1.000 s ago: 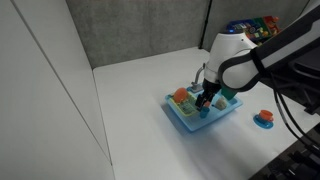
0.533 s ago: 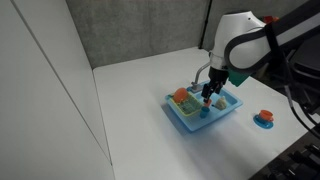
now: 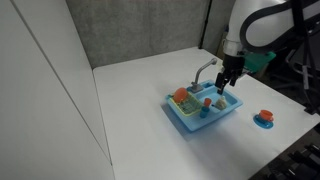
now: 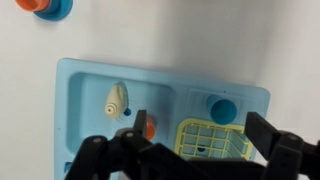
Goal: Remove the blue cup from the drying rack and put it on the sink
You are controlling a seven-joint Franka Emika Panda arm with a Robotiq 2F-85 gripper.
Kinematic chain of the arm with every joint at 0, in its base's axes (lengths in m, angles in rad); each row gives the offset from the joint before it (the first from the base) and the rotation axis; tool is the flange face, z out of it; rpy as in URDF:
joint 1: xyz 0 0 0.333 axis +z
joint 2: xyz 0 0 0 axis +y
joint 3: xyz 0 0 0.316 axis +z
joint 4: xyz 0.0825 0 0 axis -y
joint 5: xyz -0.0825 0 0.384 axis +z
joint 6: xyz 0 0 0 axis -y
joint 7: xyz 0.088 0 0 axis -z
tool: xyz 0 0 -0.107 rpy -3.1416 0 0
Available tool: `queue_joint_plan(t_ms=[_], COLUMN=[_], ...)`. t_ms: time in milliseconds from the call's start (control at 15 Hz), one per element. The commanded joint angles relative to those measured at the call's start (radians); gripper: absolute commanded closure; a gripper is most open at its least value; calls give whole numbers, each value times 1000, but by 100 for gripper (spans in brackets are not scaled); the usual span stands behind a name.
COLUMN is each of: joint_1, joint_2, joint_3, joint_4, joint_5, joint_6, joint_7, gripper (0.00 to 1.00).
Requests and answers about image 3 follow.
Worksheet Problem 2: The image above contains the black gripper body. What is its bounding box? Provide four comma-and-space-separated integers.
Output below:
221, 54, 246, 76

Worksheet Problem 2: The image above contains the blue toy cup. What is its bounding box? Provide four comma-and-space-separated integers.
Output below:
198, 106, 211, 120

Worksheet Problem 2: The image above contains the small orange toy cup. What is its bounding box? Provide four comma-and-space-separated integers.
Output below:
203, 97, 213, 109

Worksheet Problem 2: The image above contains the yellow-green drying rack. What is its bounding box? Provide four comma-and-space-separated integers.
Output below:
172, 91, 205, 117

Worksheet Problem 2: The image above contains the blue toy sink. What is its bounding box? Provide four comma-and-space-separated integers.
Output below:
165, 78, 244, 133

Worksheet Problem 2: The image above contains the cream toy dish piece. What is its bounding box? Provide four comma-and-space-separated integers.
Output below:
214, 95, 229, 111

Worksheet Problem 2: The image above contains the grey toy faucet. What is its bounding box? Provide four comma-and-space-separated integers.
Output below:
190, 57, 219, 94

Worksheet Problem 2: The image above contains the orange toy plate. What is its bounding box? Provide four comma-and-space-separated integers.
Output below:
172, 87, 190, 104

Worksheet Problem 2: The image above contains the black tripod pole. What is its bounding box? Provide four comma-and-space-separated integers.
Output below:
198, 0, 214, 50

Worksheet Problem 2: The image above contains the blue toy saucer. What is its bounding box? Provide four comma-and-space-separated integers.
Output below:
252, 113, 275, 130

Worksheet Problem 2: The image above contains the black office chair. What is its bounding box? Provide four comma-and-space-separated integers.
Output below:
269, 39, 320, 116

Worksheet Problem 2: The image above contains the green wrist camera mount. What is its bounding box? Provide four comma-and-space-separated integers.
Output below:
244, 50, 277, 73

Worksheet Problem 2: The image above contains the orange cup with handle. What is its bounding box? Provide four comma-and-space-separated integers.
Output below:
258, 109, 275, 123

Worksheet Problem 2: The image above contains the black camera stand equipment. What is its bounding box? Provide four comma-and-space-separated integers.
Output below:
249, 122, 320, 180

